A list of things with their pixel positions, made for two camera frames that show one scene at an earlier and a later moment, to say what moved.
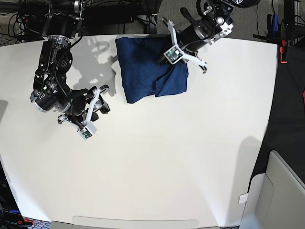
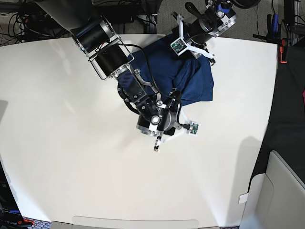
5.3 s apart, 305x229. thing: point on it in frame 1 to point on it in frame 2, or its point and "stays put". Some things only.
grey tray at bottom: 97,222 stays put
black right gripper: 188,53 to 195,37
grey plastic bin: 275,199 stays put
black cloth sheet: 285,130 stays put
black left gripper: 81,101 to 168,127
